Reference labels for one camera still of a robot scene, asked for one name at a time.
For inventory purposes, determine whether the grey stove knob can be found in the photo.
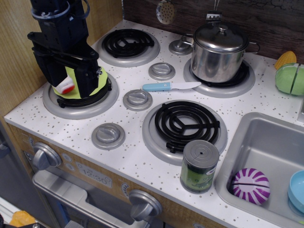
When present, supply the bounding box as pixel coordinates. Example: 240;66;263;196
169;39;192;56
123;89;153;111
148;63;176;81
91;123;126;150

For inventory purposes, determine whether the blue handled toy knife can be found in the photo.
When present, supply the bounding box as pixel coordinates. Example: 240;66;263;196
142;82;201;92

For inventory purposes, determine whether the grey stove top knob front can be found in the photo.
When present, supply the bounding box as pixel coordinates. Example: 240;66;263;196
91;123;126;150

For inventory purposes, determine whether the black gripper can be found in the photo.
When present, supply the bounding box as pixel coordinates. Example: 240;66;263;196
28;32;99;98

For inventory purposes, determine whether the back right black burner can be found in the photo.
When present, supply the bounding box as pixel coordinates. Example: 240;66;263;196
183;60;256;98

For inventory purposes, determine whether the back left black burner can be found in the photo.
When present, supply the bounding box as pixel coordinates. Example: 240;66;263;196
96;28;160;67

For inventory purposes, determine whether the white red toy sushi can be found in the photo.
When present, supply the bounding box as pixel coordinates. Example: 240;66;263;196
53;75;75;95

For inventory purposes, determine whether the grey stove top knob centre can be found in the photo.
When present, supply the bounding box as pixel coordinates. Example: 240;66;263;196
148;63;176;81

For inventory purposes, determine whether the light blue bowl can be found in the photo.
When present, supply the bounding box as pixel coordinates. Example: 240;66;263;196
287;170;304;213

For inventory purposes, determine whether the green toy cabbage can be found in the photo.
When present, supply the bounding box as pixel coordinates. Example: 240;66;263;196
275;63;304;95

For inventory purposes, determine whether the black burner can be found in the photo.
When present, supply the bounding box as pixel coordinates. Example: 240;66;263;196
183;60;256;98
42;74;119;120
96;28;160;67
142;100;228;166

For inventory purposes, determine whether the hanging metal skimmer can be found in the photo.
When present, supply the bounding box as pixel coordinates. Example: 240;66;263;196
156;0;176;25

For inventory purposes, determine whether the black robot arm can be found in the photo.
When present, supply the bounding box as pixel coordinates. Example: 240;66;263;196
28;0;101;98

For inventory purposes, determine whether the hanging metal utensil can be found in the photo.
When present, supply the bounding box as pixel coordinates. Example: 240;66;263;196
206;0;222;22

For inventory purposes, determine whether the front right black burner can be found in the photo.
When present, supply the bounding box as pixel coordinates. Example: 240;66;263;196
142;100;228;166

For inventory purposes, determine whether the front left black burner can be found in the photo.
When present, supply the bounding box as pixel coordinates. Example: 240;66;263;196
42;74;119;120

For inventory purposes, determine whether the green plastic plate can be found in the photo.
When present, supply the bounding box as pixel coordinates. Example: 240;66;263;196
51;66;108;100

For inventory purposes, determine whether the grey stove top knob rear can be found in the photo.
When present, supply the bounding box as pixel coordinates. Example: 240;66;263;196
169;39;192;56

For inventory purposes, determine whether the yellow object lower left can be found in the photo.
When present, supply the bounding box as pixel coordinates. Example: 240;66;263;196
9;210;36;228

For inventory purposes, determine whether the steel pot lid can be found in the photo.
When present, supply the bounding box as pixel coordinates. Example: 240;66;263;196
193;22;249;53

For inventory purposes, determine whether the grey oven knob right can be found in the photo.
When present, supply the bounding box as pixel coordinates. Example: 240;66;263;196
129;190;162;221

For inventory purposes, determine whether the grey toy sink basin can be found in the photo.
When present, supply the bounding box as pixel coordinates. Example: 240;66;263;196
215;113;304;228

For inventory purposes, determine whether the silver oven door handle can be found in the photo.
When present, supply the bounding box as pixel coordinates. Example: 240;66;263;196
33;171;151;228

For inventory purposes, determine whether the green labelled toy can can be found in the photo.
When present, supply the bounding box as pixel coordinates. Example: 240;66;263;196
180;140;219;194

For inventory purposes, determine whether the yellow toy corn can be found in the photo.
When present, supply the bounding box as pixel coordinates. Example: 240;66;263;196
274;51;297;69

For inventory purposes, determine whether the grey stove top knob middle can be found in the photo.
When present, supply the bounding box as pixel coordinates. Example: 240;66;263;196
123;89;153;111

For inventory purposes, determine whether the stainless steel pot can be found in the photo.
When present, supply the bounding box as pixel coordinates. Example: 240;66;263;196
181;34;251;83

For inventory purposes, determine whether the purple white striped toy ball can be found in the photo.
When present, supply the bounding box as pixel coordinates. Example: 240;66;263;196
231;168;271;206

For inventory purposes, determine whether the grey oven knob left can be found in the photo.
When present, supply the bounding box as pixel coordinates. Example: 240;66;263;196
33;142;62;171

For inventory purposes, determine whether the grey oven knob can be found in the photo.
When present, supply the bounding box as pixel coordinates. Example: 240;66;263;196
33;142;62;171
129;190;162;221

